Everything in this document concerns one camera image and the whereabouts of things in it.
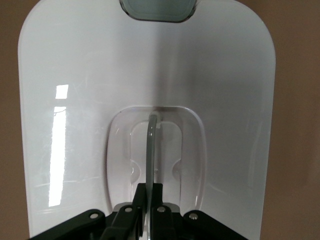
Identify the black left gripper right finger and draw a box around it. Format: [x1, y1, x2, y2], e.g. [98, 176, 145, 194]
[149, 183, 181, 240]

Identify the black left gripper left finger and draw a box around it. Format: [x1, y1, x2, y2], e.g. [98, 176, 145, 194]
[100, 183, 149, 240]

